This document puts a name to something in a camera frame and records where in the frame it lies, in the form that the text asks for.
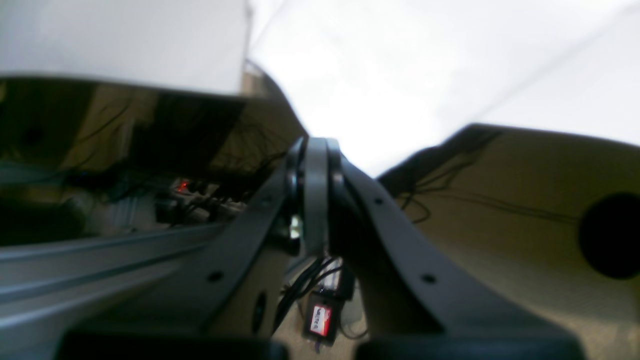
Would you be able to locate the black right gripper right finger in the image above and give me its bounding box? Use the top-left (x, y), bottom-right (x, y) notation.
top-left (327, 139), bottom-right (566, 341)

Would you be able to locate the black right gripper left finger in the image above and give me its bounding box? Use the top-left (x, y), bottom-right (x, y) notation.
top-left (102, 139), bottom-right (304, 335)

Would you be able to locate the black device with red label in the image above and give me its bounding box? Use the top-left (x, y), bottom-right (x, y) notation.
top-left (302, 291), bottom-right (344, 347)

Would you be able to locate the aluminium frame rail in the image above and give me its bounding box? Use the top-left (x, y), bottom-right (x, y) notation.
top-left (0, 224), bottom-right (224, 360)

